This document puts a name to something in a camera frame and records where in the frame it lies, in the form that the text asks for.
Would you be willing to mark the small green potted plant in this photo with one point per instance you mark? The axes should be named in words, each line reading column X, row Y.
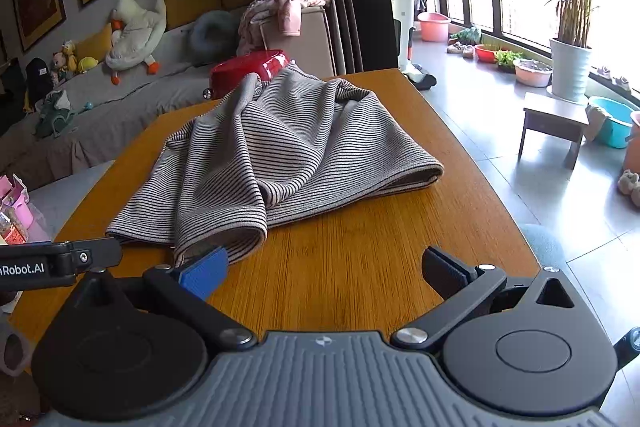
column 507, row 58

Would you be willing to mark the pink rimmed metal basin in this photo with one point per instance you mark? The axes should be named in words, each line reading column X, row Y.
column 532, row 74

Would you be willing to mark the small beige shoes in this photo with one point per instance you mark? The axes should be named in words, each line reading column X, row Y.
column 460, row 49

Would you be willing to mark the pink box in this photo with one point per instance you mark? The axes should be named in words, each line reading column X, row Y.
column 10, row 187

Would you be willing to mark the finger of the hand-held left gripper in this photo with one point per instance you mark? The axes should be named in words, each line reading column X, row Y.
column 97, row 252

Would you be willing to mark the grey covered sofa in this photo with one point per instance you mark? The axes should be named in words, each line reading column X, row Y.
column 150, row 99

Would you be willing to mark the pink doll plush toy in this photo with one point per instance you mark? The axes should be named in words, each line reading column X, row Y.
column 64, row 62

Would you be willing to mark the yellow throw cushion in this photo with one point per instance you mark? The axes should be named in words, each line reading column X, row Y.
column 95, row 44

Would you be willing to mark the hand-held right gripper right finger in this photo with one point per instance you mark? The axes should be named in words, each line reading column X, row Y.
column 447, row 274

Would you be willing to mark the green leafy plant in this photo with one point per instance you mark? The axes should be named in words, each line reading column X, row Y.
column 467, row 35

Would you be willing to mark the striped knit garment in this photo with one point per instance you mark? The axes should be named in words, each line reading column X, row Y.
column 280, row 147

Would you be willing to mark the white upright vacuum cleaner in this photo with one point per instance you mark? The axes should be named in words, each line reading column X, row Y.
column 402, row 12

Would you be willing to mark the small red bowl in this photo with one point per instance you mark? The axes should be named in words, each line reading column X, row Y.
column 486, row 54

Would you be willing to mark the red round plastic bin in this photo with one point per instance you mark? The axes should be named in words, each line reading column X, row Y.
column 240, row 69

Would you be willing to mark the grey neck pillow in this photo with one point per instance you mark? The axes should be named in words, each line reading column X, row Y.
column 212, row 34

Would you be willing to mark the pile of pink clothes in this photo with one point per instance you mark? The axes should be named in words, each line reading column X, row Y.
column 287, row 7

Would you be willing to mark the blue plastic basin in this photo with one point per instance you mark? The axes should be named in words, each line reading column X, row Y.
column 612, row 127

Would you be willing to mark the pink plastic basin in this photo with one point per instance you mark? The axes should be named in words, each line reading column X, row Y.
column 434, row 27

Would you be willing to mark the small yellow plush toy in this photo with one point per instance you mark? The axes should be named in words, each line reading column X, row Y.
column 87, row 65

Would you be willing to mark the pink cup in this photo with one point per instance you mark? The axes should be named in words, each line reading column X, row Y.
column 25, row 213

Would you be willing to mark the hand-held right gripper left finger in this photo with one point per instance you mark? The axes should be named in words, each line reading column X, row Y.
column 205, row 274

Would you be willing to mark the white goose plush toy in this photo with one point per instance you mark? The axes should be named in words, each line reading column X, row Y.
column 137, row 32

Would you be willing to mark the beige armchair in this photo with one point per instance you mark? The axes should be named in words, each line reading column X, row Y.
column 315, row 42

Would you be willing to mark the glass jar of nuts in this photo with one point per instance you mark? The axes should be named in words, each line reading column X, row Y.
column 10, row 229

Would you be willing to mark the orange plastic bucket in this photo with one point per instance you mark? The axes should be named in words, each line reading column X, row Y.
column 634, row 147

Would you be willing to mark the green cloth toy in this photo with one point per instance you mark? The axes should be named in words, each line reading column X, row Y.
column 55, row 114

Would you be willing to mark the black slippers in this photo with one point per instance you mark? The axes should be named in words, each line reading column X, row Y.
column 422, row 79

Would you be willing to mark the tall plant in white pot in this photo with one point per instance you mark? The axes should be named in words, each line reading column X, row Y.
column 570, row 67

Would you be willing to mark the fluffy beige slippers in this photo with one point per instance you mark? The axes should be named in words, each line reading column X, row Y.
column 629, row 184

